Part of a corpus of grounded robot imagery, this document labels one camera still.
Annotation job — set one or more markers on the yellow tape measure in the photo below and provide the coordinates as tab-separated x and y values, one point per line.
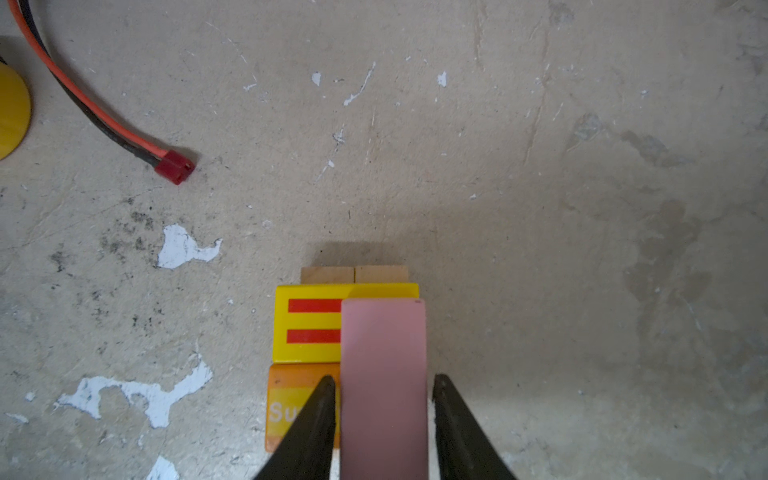
15	110

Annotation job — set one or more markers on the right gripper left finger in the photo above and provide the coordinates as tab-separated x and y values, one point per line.
306	450

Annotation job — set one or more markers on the pink block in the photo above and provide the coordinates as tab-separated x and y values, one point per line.
383	378

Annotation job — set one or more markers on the yellow red striped block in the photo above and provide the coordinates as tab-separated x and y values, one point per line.
307	318

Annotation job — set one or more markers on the natural wood plank block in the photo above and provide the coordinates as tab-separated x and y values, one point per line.
327	275

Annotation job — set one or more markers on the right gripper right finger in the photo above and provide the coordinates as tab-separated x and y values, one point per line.
463	449

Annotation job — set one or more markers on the orange block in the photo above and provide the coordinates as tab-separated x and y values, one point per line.
288	389

